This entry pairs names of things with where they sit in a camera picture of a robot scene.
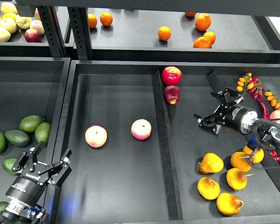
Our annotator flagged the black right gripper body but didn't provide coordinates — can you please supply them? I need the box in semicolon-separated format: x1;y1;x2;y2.
214;104;233;126

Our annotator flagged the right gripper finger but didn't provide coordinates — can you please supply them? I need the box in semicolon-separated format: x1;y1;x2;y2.
210;88;244;110
194;114;222;135

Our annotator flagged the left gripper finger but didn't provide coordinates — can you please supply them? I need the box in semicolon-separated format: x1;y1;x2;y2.
11;141;45;174
37;149;72;189

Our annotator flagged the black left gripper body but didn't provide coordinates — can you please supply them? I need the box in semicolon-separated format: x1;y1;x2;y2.
21;162;50;185

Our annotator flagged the dark green avocado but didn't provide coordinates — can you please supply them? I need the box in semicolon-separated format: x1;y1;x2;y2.
4;130;30;147
2;157;18;175

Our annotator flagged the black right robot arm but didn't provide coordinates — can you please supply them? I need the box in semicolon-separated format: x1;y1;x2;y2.
194;88;280;167

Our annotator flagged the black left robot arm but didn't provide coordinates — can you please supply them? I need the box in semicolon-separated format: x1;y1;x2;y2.
0;141;72;224

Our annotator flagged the green avocado right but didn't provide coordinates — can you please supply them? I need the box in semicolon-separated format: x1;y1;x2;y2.
35;122;51;144

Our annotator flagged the green avocado top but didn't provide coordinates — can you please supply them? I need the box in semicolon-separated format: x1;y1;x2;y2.
19;115;44;133

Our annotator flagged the yellow pear with stem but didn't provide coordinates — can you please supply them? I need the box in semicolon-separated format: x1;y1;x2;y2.
230;152;252;172

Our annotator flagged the yellow pear with brown top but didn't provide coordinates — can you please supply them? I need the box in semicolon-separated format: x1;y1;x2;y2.
243;146;264;163

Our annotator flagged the yellow pear bottom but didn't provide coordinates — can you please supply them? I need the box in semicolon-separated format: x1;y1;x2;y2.
216;192;244;216

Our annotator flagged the orange red cherry tomato bunch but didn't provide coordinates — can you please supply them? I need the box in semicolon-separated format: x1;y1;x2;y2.
236;72;264;99

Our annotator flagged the red chili pepper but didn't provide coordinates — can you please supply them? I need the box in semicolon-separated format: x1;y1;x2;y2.
257;99;270;120

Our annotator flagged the dark red apple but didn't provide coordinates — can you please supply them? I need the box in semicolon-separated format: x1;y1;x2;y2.
163;85;181;105

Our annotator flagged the pink apple left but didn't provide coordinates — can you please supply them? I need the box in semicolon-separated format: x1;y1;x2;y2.
85;125;107;148

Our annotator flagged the pink apple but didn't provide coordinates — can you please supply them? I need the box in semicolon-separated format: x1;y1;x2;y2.
131;119;152;140
85;125;107;148

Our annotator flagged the pink peach right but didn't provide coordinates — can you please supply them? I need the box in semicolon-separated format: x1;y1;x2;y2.
269;110;280;120

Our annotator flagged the orange front right shelf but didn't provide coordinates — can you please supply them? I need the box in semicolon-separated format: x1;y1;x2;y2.
193;36;211;49

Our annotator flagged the bright red apple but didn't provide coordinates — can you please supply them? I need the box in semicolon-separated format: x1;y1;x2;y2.
161;66;182;86

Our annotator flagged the orange behind front right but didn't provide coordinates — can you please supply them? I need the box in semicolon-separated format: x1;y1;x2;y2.
203;31;216;45

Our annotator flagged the mixed cherry tomato cluster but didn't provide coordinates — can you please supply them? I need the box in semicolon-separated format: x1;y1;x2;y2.
270;151;280;166

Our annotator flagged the black left produce bin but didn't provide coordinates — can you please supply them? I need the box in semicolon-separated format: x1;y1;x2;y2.
0;56;70;224

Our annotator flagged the black produce bin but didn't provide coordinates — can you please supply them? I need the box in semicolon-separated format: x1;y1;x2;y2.
0;56;70;224
54;61;280;224

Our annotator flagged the pink apple centre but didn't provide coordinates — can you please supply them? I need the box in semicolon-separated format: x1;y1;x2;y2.
131;119;152;140

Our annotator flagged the black middle produce bin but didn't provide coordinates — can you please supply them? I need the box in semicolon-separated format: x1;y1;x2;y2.
54;61;280;224

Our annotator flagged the large orange right shelf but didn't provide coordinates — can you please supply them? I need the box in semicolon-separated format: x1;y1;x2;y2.
195;13;212;31

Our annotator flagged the orange centre shelf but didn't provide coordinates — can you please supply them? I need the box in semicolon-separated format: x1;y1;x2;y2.
158;26;171;41

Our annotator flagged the orange under top shelf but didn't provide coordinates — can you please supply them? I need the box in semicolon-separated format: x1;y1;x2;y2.
185;12;196;18

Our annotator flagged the black upper left shelf tray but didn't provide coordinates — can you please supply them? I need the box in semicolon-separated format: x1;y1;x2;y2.
0;6;77;58

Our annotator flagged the black shelf tray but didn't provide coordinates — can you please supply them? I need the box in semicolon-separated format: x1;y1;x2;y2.
90;9;280;63
0;6;77;58

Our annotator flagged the red apple on left shelf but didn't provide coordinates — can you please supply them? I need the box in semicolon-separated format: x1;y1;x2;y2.
24;28;42;42

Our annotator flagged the pale yellow apple front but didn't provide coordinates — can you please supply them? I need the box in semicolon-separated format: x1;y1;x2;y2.
0;27;11;42

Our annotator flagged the black upper right shelf tray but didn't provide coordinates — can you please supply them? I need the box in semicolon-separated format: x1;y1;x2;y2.
90;9;280;63

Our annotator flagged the pale peach on left shelf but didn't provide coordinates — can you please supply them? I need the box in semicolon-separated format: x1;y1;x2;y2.
30;20;45;35

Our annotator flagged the orange cherry tomato string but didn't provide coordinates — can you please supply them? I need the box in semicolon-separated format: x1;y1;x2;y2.
264;90;280;113

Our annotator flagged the black shelf upright post left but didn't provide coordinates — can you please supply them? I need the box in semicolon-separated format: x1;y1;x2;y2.
37;6;66;57

